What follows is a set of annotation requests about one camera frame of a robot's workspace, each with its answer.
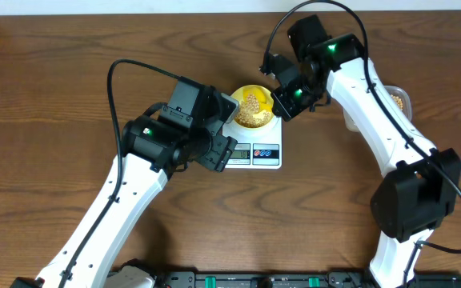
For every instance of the white digital kitchen scale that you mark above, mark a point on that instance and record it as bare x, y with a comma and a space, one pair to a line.
257, 148

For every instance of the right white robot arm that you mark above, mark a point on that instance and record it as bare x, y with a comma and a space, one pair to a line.
419, 181

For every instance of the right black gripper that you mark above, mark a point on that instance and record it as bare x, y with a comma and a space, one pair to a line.
288, 110

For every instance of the black mounting rail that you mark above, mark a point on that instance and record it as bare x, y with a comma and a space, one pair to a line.
134, 277

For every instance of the soybeans in yellow bowl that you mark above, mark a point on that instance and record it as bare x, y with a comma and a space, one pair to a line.
252, 120

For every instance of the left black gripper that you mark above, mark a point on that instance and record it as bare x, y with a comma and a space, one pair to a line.
218, 153

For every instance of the clear plastic container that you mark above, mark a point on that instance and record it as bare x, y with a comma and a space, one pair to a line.
398, 95

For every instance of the pile of soybeans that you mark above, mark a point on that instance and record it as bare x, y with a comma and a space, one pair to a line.
398, 101

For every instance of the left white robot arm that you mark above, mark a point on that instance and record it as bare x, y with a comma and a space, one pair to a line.
157, 144

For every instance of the yellow plastic measuring scoop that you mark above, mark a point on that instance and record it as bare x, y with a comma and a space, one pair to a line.
255, 101

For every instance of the yellow plastic bowl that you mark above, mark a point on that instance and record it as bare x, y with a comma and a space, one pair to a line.
238, 95

